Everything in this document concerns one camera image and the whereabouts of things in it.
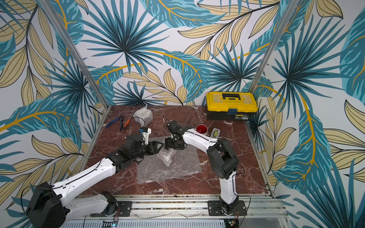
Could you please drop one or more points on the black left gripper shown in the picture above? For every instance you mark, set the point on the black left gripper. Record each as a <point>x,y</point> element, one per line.
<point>153,146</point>

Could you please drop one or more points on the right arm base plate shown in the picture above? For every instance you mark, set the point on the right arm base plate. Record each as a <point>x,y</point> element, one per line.
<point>220,208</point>

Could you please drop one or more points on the left aluminium corner post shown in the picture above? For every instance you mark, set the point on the left aluminium corner post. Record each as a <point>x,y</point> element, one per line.
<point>62,31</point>

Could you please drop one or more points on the yellow black plastic toolbox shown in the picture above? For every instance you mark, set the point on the yellow black plastic toolbox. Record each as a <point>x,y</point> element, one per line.
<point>230,106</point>

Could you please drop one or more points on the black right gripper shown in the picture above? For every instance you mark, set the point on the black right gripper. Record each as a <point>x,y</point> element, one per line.
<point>175,139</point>

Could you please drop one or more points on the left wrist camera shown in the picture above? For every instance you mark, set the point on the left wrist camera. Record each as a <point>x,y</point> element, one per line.
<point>145,132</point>

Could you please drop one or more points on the aluminium corner post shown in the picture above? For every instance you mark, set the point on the aluminium corner post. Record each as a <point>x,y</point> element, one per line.
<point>62,31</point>
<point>274,41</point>

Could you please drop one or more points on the orange handled screwdriver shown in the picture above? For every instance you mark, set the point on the orange handled screwdriver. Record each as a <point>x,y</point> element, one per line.
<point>126,125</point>

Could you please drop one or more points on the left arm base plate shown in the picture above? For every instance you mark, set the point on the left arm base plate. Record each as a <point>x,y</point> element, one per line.
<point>115,209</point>

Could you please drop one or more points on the right aluminium corner post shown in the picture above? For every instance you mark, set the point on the right aluminium corner post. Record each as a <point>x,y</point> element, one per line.
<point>274,41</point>

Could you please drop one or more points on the blue handled pliers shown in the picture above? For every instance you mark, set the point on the blue handled pliers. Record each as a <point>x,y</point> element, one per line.
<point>118,119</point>

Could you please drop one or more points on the aluminium front frame rail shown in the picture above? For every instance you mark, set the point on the aluminium front frame rail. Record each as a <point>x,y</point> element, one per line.
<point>192,211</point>

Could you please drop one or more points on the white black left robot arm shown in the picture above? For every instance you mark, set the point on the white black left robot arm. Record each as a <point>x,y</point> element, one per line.
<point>53,205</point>

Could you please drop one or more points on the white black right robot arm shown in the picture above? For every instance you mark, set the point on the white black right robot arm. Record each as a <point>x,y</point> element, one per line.
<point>222,158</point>

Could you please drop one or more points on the white mug red inside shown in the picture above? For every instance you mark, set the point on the white mug red inside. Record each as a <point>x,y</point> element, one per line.
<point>202,129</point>

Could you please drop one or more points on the clear bubble wrap sheet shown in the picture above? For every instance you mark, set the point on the clear bubble wrap sheet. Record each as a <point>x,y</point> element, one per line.
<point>143,116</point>
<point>169,164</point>

